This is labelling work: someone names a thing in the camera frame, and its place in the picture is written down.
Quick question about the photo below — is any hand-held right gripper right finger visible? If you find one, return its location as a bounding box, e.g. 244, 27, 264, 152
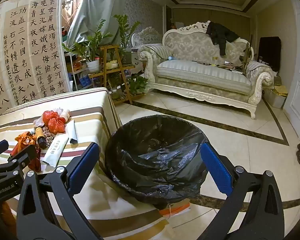
197, 142, 285, 240

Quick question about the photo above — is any grey storage box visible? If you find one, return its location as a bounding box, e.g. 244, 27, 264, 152
264, 84, 289, 109

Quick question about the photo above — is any tall potted plant dark pot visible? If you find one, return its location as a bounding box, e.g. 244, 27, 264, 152
112, 14, 140, 65

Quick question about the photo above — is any red plastic bag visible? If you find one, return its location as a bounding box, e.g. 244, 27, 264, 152
42, 110, 59, 124
48, 117, 66, 133

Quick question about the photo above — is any small leafy green plant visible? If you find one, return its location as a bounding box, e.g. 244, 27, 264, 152
126, 75, 149, 95

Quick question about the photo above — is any long white paper packet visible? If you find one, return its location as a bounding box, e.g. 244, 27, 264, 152
41, 132, 70, 168

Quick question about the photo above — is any trash bin with black bag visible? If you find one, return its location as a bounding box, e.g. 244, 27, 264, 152
104, 114, 209, 210

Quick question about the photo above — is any white door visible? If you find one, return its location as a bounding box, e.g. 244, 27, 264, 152
282, 5, 300, 130

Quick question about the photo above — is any pile of assorted clutter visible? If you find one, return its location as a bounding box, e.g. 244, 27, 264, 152
210, 60, 245, 74

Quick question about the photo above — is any blue plastic crate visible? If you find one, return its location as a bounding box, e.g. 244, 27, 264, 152
79, 76, 93, 87

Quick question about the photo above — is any grey-green curtain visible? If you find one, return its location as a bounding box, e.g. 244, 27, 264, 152
66, 0, 129, 47

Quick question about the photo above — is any black rectangular case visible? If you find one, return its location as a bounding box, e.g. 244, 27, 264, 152
259, 36, 282, 67

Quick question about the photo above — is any potted plant in white pot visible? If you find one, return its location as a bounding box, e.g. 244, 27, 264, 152
62, 20, 113, 73

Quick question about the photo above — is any wooden plant stand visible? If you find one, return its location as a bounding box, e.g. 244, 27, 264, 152
89, 44, 135, 104

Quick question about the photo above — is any white orange plastic bag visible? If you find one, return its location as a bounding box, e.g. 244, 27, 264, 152
159, 201, 190, 220

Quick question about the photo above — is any patterned snack wrapper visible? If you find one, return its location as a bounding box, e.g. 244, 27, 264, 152
44, 126, 57, 148

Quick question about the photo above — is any ornate cream armchair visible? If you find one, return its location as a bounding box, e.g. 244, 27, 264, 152
131, 27, 165, 55

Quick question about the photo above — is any black jacket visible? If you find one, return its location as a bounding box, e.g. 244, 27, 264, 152
205, 21, 240, 56

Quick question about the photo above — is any crinkled orange wrapper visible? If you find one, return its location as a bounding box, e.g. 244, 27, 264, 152
14, 131, 42, 173

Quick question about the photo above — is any white metal shelf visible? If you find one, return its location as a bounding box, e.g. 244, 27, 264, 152
64, 51, 95, 90

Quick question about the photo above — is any amber bottle with black cap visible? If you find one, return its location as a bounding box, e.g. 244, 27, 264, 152
34, 127, 47, 149

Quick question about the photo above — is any ornate cream sofa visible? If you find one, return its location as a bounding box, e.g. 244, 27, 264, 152
137, 21, 275, 119

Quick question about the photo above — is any striped tablecloth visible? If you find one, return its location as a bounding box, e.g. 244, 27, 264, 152
0, 87, 170, 240

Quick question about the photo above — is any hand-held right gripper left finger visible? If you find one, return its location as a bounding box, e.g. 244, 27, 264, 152
16, 142, 103, 240

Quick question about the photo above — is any person's left forearm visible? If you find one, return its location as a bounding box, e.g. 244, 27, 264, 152
0, 201, 17, 233

